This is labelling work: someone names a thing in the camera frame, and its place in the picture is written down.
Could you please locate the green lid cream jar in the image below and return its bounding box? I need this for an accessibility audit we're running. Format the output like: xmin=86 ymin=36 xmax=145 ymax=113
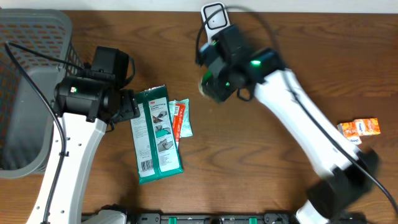
xmin=198 ymin=70 xmax=212 ymax=99

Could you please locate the teal and orange sachet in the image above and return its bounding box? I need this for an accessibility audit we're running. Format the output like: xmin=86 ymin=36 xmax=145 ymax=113
xmin=169 ymin=99 xmax=193 ymax=144

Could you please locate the green 3M gloves package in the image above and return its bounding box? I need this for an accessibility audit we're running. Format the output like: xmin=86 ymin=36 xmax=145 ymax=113
xmin=130 ymin=85 xmax=183 ymax=184

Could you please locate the grey plastic mesh basket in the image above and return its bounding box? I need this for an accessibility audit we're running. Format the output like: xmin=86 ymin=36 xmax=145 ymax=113
xmin=1 ymin=9 xmax=83 ymax=179

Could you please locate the orange tissue packet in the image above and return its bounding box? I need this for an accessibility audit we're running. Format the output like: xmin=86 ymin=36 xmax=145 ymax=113
xmin=337 ymin=121 xmax=362 ymax=145

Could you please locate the small orange box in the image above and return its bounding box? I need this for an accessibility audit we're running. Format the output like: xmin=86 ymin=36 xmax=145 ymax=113
xmin=354 ymin=118 xmax=381 ymax=136

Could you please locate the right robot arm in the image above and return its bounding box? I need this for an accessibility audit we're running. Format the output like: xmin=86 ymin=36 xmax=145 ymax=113
xmin=197 ymin=45 xmax=379 ymax=223

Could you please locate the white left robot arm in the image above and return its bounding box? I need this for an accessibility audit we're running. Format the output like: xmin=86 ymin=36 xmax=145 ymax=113
xmin=28 ymin=76 xmax=139 ymax=223

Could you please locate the white barcode scanner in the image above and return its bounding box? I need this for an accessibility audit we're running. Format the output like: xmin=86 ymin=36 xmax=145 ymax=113
xmin=200 ymin=2 xmax=231 ymax=43

